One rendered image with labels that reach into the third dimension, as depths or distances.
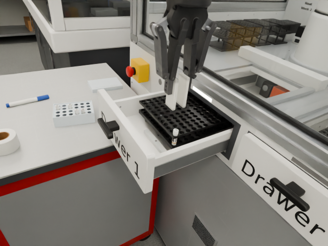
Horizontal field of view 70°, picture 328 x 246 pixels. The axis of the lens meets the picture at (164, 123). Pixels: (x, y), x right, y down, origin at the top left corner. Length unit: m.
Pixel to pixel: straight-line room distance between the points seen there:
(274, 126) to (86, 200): 0.63
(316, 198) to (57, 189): 0.65
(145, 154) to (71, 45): 0.94
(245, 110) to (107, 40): 0.95
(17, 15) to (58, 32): 3.42
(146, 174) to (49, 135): 0.41
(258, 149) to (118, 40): 1.02
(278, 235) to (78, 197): 0.59
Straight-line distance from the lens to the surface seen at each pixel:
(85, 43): 1.31
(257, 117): 0.52
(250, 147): 0.54
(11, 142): 0.74
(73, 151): 0.71
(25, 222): 0.86
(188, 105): 0.65
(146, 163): 0.44
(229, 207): 0.71
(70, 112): 0.81
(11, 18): 4.68
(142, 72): 0.87
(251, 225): 0.68
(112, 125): 0.53
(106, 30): 1.32
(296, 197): 0.48
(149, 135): 0.61
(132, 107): 0.68
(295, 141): 0.49
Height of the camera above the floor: 1.23
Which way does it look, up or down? 35 degrees down
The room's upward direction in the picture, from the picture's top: 6 degrees clockwise
